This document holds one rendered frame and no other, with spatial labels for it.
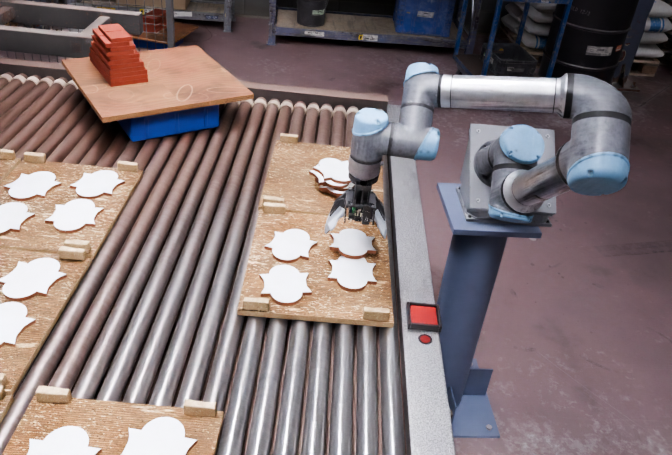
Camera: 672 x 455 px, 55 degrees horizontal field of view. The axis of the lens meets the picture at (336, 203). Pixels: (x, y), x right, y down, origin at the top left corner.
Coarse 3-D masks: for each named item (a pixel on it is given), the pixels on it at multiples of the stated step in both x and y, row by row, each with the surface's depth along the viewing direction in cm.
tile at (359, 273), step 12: (336, 264) 159; (348, 264) 159; (360, 264) 160; (372, 264) 160; (336, 276) 155; (348, 276) 155; (360, 276) 156; (372, 276) 156; (348, 288) 152; (360, 288) 153
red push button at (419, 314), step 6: (414, 306) 151; (420, 306) 151; (414, 312) 149; (420, 312) 150; (426, 312) 150; (432, 312) 150; (414, 318) 148; (420, 318) 148; (426, 318) 148; (432, 318) 148
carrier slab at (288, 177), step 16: (288, 144) 212; (304, 144) 213; (320, 144) 214; (272, 160) 202; (288, 160) 203; (304, 160) 204; (320, 160) 205; (272, 176) 194; (288, 176) 195; (304, 176) 195; (272, 192) 186; (288, 192) 187; (304, 192) 188; (320, 192) 189; (288, 208) 180; (304, 208) 181; (320, 208) 181
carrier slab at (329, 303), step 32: (256, 224) 172; (288, 224) 173; (320, 224) 175; (352, 224) 176; (256, 256) 161; (320, 256) 163; (384, 256) 165; (256, 288) 150; (320, 288) 152; (384, 288) 155; (320, 320) 145; (352, 320) 145
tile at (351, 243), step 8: (344, 232) 170; (352, 232) 171; (360, 232) 171; (336, 240) 166; (344, 240) 166; (352, 240) 167; (360, 240) 167; (368, 240) 168; (336, 248) 163; (344, 248) 163; (352, 248) 163; (360, 248) 164; (368, 248) 164; (344, 256) 161; (352, 256) 160; (360, 256) 161
